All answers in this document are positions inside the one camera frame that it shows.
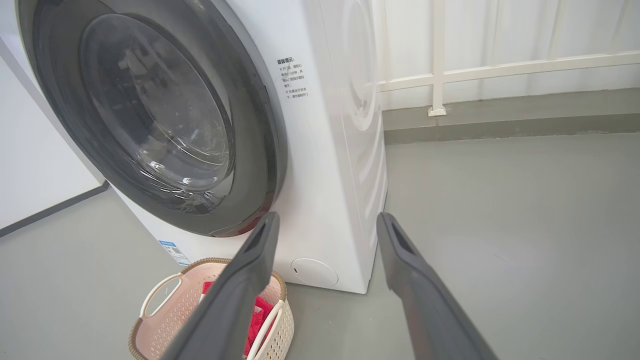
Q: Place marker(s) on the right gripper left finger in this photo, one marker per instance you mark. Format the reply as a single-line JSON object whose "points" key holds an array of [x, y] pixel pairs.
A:
{"points": [[235, 300]]}

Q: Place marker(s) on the white front-load washing machine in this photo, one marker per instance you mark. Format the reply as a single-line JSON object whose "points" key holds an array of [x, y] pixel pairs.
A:
{"points": [[320, 175]]}

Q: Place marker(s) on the cream perforated laundry basket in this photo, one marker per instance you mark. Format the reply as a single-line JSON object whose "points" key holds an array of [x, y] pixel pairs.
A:
{"points": [[165, 325]]}

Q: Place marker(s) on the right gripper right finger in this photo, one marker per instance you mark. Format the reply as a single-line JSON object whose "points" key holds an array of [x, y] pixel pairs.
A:
{"points": [[430, 310]]}

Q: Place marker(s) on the red garment with white trim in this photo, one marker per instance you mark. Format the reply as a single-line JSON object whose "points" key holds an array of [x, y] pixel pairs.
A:
{"points": [[207, 287]]}

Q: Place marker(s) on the blue energy label sticker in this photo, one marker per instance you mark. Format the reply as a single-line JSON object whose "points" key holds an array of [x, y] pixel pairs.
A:
{"points": [[175, 253]]}

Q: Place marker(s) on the plain red garment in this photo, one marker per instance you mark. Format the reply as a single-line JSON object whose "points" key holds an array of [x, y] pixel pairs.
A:
{"points": [[260, 320]]}

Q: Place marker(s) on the printed instruction text label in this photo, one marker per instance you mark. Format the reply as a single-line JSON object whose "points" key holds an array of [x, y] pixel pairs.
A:
{"points": [[294, 79]]}

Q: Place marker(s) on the white metal railing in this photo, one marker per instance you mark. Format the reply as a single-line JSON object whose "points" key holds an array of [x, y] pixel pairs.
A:
{"points": [[500, 69]]}

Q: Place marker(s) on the dark grey glass washer door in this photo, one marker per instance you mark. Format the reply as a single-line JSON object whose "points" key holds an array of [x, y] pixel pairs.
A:
{"points": [[250, 125]]}

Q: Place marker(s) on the round white drain filter cap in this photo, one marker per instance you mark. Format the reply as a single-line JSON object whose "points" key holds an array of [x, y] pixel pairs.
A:
{"points": [[315, 273]]}

